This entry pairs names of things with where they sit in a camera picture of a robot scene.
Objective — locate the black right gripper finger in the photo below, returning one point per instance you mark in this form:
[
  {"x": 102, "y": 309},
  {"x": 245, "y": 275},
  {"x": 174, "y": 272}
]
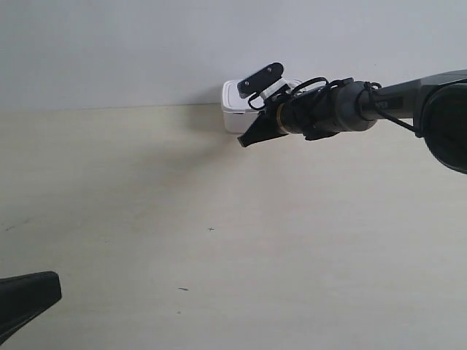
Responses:
[{"x": 264, "y": 128}]

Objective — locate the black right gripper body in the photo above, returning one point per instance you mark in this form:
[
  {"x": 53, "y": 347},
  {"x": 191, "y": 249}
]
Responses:
[{"x": 279, "y": 117}]

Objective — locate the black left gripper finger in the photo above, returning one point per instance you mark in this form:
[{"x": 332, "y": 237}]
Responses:
[{"x": 25, "y": 297}]

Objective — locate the white lidded plastic container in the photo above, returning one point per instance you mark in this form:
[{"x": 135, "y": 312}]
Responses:
[{"x": 238, "y": 113}]

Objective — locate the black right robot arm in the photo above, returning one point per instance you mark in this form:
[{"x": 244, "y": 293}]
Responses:
[{"x": 433, "y": 108}]

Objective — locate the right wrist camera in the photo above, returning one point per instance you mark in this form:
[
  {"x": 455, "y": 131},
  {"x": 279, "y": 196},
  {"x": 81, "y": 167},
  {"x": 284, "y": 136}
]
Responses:
[{"x": 264, "y": 82}]

